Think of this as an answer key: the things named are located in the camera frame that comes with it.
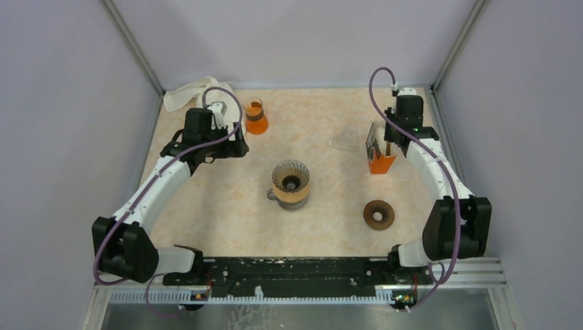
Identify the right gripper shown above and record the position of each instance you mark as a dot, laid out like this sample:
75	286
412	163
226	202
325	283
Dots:
388	135

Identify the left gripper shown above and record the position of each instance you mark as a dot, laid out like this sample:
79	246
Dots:
232	148

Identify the orange coffee filter box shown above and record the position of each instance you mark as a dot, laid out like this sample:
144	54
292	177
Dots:
379	152

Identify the clear glass dripper cone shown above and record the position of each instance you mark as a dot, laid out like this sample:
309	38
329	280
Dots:
290	176

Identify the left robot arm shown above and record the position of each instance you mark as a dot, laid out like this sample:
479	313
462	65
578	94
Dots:
123	248

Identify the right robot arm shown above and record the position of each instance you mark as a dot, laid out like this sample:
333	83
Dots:
459	221

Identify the white cloth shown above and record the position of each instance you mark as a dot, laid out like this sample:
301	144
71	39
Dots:
190	95

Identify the orange glass flask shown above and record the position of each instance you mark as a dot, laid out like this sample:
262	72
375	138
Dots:
256	121

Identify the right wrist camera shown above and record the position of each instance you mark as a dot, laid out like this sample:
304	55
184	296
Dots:
404	91

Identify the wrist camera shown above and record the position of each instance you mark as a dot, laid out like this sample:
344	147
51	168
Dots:
404	91
218	109

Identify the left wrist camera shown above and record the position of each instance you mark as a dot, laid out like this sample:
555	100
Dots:
218	109

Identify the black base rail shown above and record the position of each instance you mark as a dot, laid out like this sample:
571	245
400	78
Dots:
328	277

